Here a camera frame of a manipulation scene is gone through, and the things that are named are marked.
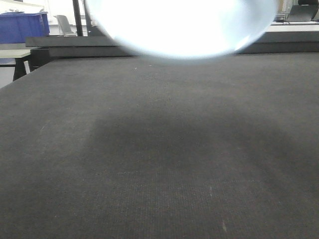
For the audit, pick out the light blue round tray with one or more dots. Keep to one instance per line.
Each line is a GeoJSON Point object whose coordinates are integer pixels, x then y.
{"type": "Point", "coordinates": [183, 30]}

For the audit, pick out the grey chair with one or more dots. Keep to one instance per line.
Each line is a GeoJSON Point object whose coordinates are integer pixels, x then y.
{"type": "Point", "coordinates": [64, 26]}

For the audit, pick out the white background table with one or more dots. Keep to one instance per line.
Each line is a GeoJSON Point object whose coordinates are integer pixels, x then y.
{"type": "Point", "coordinates": [293, 26]}

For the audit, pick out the blue storage crate background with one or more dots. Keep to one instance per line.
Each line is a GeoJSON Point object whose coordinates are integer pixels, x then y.
{"type": "Point", "coordinates": [16, 27]}

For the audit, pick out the black laptop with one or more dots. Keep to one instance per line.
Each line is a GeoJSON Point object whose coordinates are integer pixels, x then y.
{"type": "Point", "coordinates": [302, 13]}

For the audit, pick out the black metal frame rack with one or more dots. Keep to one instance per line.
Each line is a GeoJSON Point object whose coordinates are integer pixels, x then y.
{"type": "Point", "coordinates": [86, 24]}

